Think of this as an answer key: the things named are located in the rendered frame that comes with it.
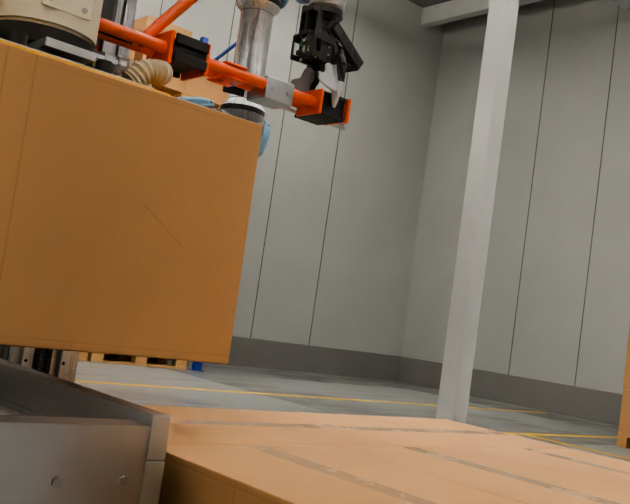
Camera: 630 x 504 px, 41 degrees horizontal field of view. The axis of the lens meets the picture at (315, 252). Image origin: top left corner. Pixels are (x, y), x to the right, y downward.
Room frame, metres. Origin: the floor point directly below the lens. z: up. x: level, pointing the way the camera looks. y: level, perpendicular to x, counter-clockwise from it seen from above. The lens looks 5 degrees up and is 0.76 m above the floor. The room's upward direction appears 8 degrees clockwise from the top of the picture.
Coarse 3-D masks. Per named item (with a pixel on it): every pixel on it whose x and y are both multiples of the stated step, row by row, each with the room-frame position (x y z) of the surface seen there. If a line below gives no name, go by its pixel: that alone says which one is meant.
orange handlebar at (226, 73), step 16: (112, 32) 1.37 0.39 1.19; (128, 32) 1.39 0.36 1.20; (128, 48) 1.45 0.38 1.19; (144, 48) 1.45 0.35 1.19; (160, 48) 1.43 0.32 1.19; (224, 64) 1.52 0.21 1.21; (208, 80) 1.57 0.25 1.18; (224, 80) 1.55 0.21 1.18; (240, 80) 1.54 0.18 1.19; (256, 80) 1.57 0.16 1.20; (304, 96) 1.64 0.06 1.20
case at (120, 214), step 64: (0, 64) 1.10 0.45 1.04; (64, 64) 1.15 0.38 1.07; (0, 128) 1.11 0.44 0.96; (64, 128) 1.16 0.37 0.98; (128, 128) 1.22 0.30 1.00; (192, 128) 1.29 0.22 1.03; (256, 128) 1.37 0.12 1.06; (0, 192) 1.12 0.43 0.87; (64, 192) 1.17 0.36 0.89; (128, 192) 1.23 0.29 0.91; (192, 192) 1.30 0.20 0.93; (0, 256) 1.13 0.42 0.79; (64, 256) 1.18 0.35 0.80; (128, 256) 1.25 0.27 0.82; (192, 256) 1.32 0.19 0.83; (0, 320) 1.14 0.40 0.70; (64, 320) 1.19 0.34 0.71; (128, 320) 1.26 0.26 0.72; (192, 320) 1.33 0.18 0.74
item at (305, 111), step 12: (324, 96) 1.68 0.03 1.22; (300, 108) 1.70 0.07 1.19; (312, 108) 1.67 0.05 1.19; (324, 108) 1.68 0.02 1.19; (336, 108) 1.70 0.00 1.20; (348, 108) 1.71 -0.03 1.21; (312, 120) 1.73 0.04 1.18; (324, 120) 1.72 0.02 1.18; (336, 120) 1.70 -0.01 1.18; (348, 120) 1.71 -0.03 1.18
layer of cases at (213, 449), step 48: (192, 432) 1.46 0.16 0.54; (240, 432) 1.54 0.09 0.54; (288, 432) 1.63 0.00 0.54; (336, 432) 1.73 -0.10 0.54; (384, 432) 1.85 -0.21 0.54; (432, 432) 1.99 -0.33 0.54; (480, 432) 2.14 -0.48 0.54; (192, 480) 1.18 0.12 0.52; (240, 480) 1.11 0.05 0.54; (288, 480) 1.15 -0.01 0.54; (336, 480) 1.21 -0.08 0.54; (384, 480) 1.26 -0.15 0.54; (432, 480) 1.32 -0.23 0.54; (480, 480) 1.39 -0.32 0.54; (528, 480) 1.46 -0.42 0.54; (576, 480) 1.54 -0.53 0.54; (624, 480) 1.64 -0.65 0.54
